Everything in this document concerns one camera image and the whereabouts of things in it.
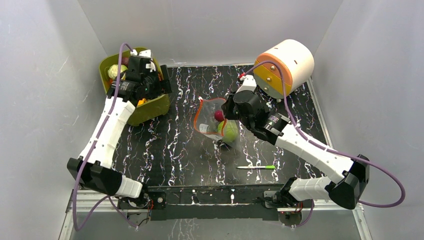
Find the white orange yellow drawer box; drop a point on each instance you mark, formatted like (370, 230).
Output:
(287, 66)

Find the orange yellow fruit toy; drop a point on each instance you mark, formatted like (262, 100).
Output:
(141, 102)

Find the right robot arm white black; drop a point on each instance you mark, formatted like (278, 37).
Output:
(345, 179)

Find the white green cauliflower toy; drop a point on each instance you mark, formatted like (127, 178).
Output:
(112, 72)

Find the clear zip bag orange zipper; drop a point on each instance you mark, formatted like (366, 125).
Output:
(205, 123)

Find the dark purple round fruit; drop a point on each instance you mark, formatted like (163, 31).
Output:
(125, 61)

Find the green white pen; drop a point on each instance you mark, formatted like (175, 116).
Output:
(261, 167)

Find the green cabbage toy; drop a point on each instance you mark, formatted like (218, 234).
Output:
(228, 130)

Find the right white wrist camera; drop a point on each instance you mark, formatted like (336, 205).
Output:
(248, 83)

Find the olive green plastic bin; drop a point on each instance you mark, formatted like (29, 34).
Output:
(153, 108)

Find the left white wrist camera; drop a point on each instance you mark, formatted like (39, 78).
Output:
(145, 54)

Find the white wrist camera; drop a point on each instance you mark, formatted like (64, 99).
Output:
(145, 54)
(248, 83)

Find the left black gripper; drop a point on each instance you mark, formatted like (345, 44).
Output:
(163, 87)

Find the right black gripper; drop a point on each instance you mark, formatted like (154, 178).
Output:
(230, 108)

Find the magenta round fruit toy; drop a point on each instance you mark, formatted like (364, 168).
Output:
(219, 116)

